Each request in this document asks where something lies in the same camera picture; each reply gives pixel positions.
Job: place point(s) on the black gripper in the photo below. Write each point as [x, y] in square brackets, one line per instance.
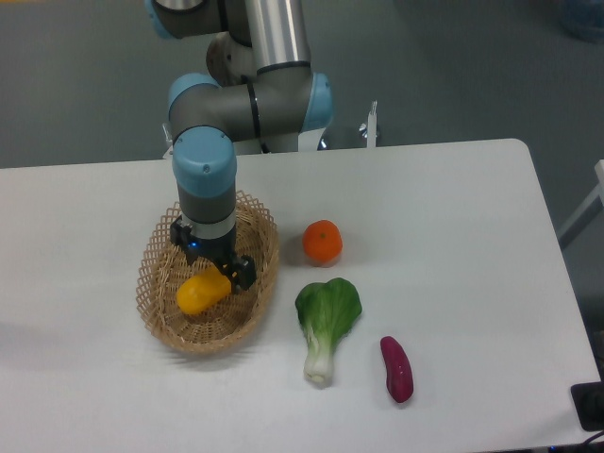
[240, 270]

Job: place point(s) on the yellow mango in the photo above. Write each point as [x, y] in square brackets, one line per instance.
[202, 291]

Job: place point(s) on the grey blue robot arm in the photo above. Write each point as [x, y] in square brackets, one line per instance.
[277, 94]

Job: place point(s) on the woven wicker basket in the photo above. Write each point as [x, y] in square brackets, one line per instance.
[164, 268]

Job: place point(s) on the orange tangerine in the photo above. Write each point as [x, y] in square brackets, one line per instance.
[322, 242]

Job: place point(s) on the green bok choy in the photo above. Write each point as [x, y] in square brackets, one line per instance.
[326, 313]

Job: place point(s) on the purple sweet potato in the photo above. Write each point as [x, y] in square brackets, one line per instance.
[399, 378]

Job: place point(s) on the black device at table edge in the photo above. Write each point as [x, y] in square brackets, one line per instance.
[588, 402]

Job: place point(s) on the white frame at right edge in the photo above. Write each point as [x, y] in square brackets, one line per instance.
[584, 213]

